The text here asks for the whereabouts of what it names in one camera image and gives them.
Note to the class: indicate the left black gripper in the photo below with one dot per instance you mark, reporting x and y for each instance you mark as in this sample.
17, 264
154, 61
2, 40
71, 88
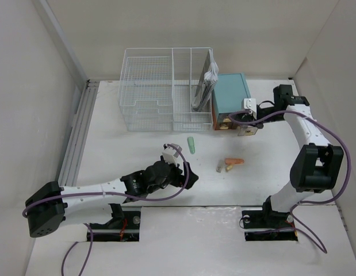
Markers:
179, 180

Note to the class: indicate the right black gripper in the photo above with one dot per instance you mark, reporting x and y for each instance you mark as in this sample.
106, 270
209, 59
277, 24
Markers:
259, 126

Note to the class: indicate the clear smoked drawer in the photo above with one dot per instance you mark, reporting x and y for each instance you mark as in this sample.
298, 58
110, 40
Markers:
247, 130

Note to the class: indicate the green eraser stick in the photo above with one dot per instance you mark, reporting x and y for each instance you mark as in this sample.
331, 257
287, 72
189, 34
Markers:
191, 144

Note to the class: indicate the grey white booklet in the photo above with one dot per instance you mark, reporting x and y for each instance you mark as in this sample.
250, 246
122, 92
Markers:
208, 79

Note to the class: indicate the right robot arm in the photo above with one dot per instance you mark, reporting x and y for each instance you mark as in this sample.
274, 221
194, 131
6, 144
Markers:
316, 167

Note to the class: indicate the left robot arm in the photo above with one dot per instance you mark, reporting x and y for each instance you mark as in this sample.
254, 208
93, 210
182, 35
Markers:
53, 206

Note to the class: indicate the grey white eraser block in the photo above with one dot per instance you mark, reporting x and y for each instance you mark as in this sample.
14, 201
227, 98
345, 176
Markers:
220, 166

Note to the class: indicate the orange marker pen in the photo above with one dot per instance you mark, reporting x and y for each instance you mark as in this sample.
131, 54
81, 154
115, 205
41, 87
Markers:
233, 161

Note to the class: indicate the teal drawer box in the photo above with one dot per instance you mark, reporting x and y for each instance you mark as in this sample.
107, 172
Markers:
227, 97

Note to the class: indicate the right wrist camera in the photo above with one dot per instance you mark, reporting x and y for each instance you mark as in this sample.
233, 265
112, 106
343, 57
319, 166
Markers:
250, 104

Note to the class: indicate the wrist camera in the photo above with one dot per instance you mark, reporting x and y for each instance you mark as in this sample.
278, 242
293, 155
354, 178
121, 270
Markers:
170, 154
250, 104

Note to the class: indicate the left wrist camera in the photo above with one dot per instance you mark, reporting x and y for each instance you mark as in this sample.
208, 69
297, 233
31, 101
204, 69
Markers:
170, 154

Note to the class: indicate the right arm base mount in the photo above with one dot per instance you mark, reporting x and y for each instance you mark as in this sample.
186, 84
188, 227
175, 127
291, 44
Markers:
261, 227

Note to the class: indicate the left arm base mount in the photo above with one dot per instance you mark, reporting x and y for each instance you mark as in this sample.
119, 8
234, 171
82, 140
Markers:
123, 226

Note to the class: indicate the white wire mesh organizer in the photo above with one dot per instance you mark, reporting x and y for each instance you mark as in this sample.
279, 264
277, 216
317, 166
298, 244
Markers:
160, 88

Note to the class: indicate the aluminium rail frame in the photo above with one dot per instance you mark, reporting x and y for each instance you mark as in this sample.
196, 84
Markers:
71, 162

